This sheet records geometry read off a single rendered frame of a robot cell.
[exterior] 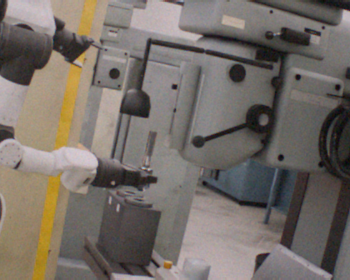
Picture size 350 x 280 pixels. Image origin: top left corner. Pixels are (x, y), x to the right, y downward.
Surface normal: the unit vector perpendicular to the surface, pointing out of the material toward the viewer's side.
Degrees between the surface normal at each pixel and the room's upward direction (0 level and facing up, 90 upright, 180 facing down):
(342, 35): 90
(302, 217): 90
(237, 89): 90
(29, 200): 90
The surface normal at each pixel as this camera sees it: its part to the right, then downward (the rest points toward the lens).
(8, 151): 0.46, 0.36
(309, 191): -0.93, -0.18
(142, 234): 0.30, 0.11
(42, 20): 0.54, -0.10
